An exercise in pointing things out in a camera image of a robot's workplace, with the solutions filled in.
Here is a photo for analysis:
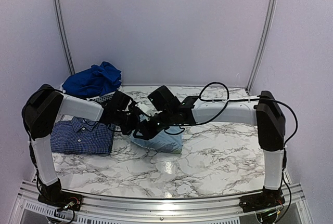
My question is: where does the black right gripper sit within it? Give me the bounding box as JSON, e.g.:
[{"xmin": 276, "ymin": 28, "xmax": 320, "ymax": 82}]
[{"xmin": 133, "ymin": 108, "xmax": 174, "ymax": 140}]

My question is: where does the light blue garment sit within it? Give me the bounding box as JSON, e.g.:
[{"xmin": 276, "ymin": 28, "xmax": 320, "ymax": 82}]
[{"xmin": 130, "ymin": 127, "xmax": 185, "ymax": 154}]

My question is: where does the blue checked shirt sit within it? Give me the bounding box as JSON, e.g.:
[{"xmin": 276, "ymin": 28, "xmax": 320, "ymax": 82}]
[{"xmin": 50, "ymin": 117, "xmax": 116, "ymax": 155}]

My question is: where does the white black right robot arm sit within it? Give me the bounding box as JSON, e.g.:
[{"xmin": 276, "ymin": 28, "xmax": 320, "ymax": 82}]
[{"xmin": 132, "ymin": 122, "xmax": 265, "ymax": 199}]

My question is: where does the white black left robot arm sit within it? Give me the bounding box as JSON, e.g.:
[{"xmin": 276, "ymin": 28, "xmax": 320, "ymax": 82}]
[{"xmin": 22, "ymin": 84, "xmax": 143, "ymax": 206}]

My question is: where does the white plastic laundry basket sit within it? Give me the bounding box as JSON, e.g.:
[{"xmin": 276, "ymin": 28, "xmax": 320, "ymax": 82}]
[{"xmin": 59, "ymin": 85, "xmax": 122, "ymax": 103}]

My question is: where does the royal blue garment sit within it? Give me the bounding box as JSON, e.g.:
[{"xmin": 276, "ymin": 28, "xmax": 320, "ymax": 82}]
[{"xmin": 62, "ymin": 61, "xmax": 122, "ymax": 98}]

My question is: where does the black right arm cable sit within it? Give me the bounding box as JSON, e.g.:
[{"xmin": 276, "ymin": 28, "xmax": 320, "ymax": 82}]
[{"xmin": 163, "ymin": 82, "xmax": 299, "ymax": 147}]

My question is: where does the aluminium front frame rail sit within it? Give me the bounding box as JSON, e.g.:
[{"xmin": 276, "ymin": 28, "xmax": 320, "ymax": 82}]
[{"xmin": 9, "ymin": 181, "xmax": 313, "ymax": 223}]

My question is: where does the left aluminium corner post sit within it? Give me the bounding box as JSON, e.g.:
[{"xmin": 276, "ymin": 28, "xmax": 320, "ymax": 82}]
[{"xmin": 53, "ymin": 0, "xmax": 75, "ymax": 75}]

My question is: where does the aluminium corner post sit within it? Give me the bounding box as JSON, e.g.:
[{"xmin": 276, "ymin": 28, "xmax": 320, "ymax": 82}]
[
  {"xmin": 53, "ymin": 0, "xmax": 75, "ymax": 75},
  {"xmin": 246, "ymin": 0, "xmax": 277, "ymax": 93}
]

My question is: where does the right aluminium corner post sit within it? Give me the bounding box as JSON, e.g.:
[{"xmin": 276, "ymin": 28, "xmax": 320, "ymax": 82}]
[{"xmin": 246, "ymin": 0, "xmax": 277, "ymax": 93}]

